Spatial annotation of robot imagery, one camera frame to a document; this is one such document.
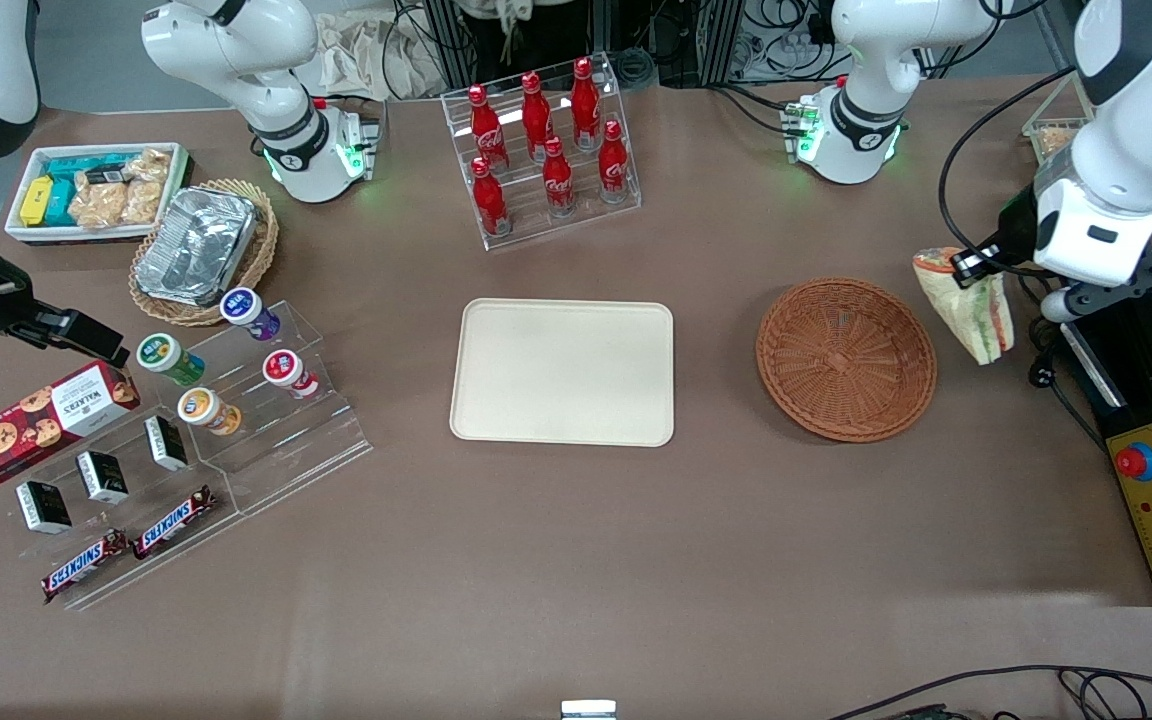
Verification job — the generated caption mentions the light woven wicker basket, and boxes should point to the light woven wicker basket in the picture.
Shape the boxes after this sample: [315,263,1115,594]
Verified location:
[129,179,280,328]

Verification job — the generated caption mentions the yellow snack pack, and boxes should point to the yellow snack pack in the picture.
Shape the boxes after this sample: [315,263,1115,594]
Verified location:
[19,176,56,229]

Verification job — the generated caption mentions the small black white box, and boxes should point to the small black white box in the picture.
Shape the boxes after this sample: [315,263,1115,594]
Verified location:
[76,450,129,505]
[144,415,189,472]
[16,481,73,535]

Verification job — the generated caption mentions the clear acrylic stepped stand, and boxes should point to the clear acrylic stepped stand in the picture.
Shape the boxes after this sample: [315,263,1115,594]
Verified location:
[11,298,374,613]

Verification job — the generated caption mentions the red lid yogurt cup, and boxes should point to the red lid yogurt cup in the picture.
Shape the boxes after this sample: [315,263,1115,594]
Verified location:
[263,350,322,400]

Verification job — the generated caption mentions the black thin floor cable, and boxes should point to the black thin floor cable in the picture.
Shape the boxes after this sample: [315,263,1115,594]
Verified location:
[824,664,1152,720]

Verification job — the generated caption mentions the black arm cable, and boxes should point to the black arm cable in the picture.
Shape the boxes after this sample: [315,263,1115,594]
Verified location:
[939,65,1082,263]

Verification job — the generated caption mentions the black power cable with plug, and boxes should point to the black power cable with plug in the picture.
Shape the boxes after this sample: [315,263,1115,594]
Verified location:
[1021,270,1107,456]

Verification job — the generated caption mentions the red cola bottle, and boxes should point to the red cola bottle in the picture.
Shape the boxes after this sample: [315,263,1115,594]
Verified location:
[521,72,555,161]
[571,57,603,151]
[598,120,631,205]
[542,137,577,217]
[466,85,510,171]
[471,157,512,238]

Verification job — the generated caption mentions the red Walkers cookie box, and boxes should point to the red Walkers cookie box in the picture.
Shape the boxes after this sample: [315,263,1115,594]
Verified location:
[0,360,141,491]

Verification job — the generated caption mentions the round brown wicker basket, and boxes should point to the round brown wicker basket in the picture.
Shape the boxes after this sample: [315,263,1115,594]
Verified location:
[755,277,938,443]

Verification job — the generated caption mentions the orange lid yogurt cup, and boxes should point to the orange lid yogurt cup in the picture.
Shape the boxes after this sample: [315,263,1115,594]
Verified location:
[177,388,243,437]

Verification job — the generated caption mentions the white plastic bin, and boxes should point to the white plastic bin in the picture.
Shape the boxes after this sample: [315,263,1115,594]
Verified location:
[4,142,189,246]

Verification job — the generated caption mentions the beige crumpled cloth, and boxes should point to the beige crumpled cloth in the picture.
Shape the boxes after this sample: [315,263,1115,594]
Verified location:
[316,10,449,101]

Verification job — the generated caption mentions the Snickers chocolate bar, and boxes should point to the Snickers chocolate bar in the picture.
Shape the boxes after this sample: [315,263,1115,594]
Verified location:
[41,529,128,604]
[132,486,217,560]

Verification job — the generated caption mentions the packaged bread snack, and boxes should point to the packaged bread snack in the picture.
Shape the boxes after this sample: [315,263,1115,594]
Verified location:
[1036,125,1089,163]

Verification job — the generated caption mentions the clear acrylic bottle stand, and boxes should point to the clear acrylic bottle stand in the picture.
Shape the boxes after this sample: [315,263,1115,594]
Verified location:
[441,52,643,251]

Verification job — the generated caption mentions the long teal snack box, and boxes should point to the long teal snack box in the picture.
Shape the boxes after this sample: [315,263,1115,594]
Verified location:
[45,153,137,183]

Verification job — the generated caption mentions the green lid yogurt cup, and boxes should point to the green lid yogurt cup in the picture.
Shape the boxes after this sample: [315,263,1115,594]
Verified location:
[136,333,207,388]

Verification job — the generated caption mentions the plastic sandwich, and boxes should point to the plastic sandwich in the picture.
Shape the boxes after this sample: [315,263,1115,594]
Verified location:
[913,246,1017,367]

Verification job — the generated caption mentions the purple lid yogurt cup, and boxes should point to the purple lid yogurt cup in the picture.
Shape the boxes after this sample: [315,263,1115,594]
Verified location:
[220,287,282,342]

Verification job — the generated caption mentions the black cable bundle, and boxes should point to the black cable bundle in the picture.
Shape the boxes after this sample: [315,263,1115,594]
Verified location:
[716,0,849,89]

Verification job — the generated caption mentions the aluminium foil tray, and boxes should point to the aluminium foil tray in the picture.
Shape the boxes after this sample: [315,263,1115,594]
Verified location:
[135,187,258,308]

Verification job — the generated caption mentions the cream rectangular tray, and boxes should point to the cream rectangular tray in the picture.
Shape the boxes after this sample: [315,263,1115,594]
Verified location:
[449,298,676,448]

